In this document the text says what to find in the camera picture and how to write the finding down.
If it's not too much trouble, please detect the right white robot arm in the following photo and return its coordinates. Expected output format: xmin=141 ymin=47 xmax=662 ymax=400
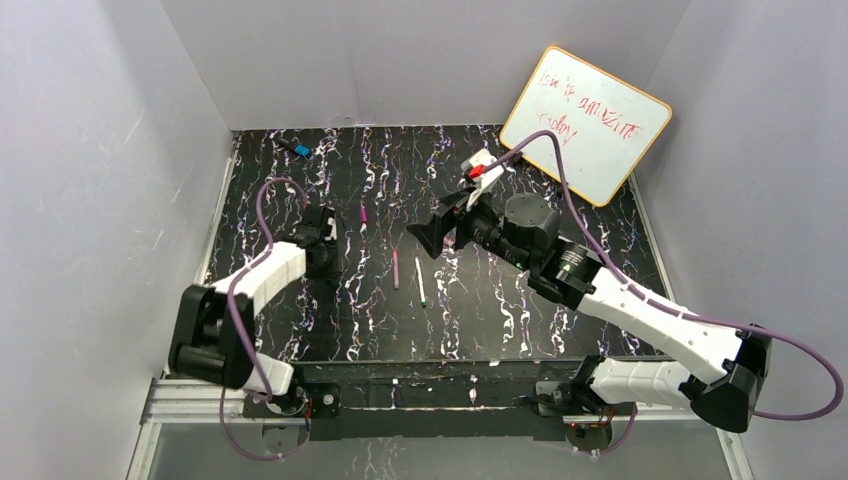
xmin=406 ymin=189 xmax=771 ymax=433

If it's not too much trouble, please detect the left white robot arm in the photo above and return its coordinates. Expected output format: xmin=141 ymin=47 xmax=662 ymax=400
xmin=168 ymin=205 xmax=340 ymax=399

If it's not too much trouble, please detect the white whiteboard orange frame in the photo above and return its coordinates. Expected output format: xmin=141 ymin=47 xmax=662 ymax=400
xmin=499 ymin=46 xmax=672 ymax=207

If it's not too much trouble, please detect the pink pen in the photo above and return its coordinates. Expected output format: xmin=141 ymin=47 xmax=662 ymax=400
xmin=392 ymin=249 xmax=400 ymax=290

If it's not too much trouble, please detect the white pen green tip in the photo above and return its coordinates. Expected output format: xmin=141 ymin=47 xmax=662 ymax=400
xmin=414 ymin=255 xmax=427 ymax=308

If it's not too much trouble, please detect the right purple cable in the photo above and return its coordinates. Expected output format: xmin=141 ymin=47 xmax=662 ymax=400
xmin=483 ymin=130 xmax=845 ymax=455

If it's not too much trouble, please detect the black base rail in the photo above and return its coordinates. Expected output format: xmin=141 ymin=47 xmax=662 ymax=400
xmin=142 ymin=357 xmax=677 ymax=444

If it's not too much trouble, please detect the blue capped black marker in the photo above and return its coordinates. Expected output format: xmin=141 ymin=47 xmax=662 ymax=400
xmin=278 ymin=139 xmax=312 ymax=158

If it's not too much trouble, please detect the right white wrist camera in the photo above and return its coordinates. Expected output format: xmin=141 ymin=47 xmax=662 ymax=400
xmin=461 ymin=149 xmax=505 ymax=211

